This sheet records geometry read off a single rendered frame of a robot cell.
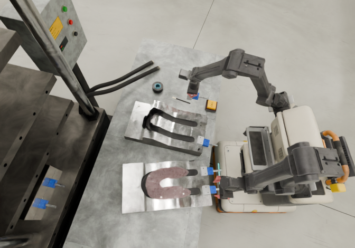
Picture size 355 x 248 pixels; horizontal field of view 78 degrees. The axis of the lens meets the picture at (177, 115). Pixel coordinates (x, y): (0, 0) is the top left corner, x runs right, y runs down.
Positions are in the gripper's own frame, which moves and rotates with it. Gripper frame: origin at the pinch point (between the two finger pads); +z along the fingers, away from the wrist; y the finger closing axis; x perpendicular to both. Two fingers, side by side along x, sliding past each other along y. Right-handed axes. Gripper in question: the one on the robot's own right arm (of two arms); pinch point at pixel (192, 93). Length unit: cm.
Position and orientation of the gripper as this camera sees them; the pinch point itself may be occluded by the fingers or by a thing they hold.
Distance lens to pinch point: 144.9
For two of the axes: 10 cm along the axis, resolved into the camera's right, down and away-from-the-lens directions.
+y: -2.1, 8.7, -4.4
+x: 9.8, 2.2, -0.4
